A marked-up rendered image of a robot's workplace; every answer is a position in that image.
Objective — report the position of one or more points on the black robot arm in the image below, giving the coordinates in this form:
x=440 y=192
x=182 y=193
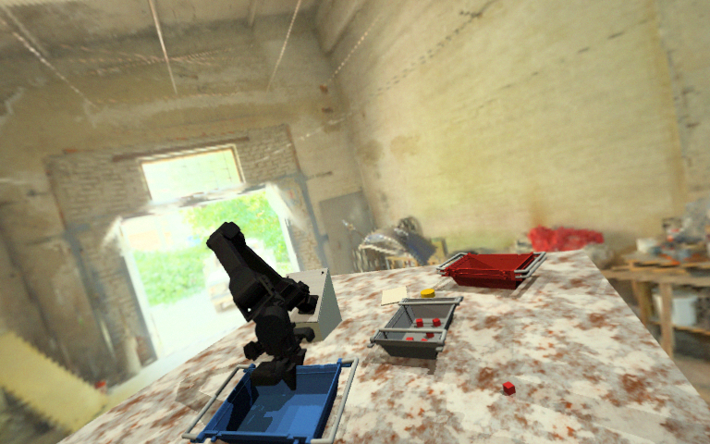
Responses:
x=256 y=286

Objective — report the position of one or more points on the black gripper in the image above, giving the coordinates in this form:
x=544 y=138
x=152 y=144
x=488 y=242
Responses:
x=287 y=354

